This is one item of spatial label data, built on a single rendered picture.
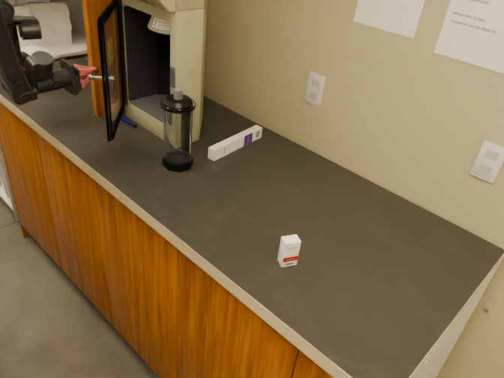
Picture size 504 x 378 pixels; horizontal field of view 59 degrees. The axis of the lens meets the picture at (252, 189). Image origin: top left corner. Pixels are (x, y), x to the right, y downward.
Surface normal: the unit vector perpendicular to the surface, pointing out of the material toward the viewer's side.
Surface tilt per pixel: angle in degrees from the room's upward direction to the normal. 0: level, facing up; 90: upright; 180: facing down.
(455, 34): 90
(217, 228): 0
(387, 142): 90
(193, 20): 90
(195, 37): 90
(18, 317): 0
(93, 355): 0
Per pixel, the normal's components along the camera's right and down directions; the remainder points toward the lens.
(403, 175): -0.69, 0.35
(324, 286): 0.10, -0.82
